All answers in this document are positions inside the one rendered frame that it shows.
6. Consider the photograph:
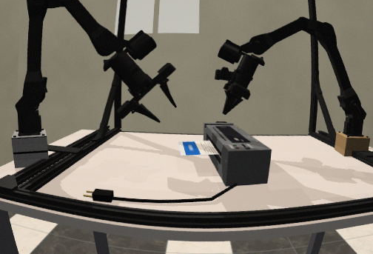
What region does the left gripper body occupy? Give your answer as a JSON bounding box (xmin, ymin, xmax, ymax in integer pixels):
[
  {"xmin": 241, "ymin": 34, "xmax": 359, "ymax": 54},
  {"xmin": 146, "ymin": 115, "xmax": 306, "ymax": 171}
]
[{"xmin": 224, "ymin": 67, "xmax": 253, "ymax": 100}]

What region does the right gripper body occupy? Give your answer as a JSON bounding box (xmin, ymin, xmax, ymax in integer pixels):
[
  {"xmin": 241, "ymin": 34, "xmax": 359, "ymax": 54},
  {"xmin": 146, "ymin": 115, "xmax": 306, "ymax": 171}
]
[{"xmin": 117, "ymin": 63, "xmax": 176, "ymax": 119}]

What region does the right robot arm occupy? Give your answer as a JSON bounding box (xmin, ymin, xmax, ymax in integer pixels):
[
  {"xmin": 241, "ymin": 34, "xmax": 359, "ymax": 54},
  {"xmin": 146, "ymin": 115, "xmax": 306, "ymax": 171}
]
[{"xmin": 16, "ymin": 0, "xmax": 157, "ymax": 136}]

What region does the white laminated sheet with blue panel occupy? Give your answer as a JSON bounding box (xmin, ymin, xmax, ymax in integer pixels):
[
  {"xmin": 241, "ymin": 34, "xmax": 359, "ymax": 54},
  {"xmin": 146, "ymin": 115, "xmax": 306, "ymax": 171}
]
[{"xmin": 178, "ymin": 141, "xmax": 219, "ymax": 156}]

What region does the dark grey laminator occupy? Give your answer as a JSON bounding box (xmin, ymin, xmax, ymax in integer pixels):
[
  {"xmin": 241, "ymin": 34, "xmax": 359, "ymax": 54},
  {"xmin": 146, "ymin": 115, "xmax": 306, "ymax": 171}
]
[{"xmin": 87, "ymin": 122, "xmax": 272, "ymax": 203}]

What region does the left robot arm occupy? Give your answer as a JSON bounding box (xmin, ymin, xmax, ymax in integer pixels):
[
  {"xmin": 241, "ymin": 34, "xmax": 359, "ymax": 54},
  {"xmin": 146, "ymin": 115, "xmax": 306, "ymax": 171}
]
[{"xmin": 215, "ymin": 17, "xmax": 366, "ymax": 137}]

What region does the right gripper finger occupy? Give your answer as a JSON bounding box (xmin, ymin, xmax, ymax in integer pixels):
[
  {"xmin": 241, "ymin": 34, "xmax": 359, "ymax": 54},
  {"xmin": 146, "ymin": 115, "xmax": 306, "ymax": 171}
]
[
  {"xmin": 159, "ymin": 79, "xmax": 176, "ymax": 107},
  {"xmin": 132, "ymin": 104, "xmax": 160, "ymax": 123}
]

